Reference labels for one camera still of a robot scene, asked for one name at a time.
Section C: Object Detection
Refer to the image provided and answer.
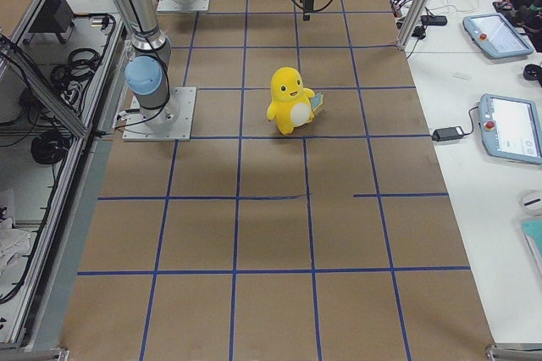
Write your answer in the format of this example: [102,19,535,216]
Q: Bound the teach pendant far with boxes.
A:
[462,14,534,58]

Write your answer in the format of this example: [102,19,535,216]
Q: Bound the black power adapter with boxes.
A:
[431,126,466,142]

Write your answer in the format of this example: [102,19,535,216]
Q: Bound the teach pendant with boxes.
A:
[478,94,541,165]
[462,14,534,58]

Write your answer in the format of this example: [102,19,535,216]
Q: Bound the teach pendant near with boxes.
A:
[478,94,541,165]

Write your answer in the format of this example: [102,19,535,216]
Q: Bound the yellow plush toy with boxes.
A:
[266,67,324,136]

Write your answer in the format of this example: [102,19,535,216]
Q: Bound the white cloth rag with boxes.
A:
[0,189,33,277]

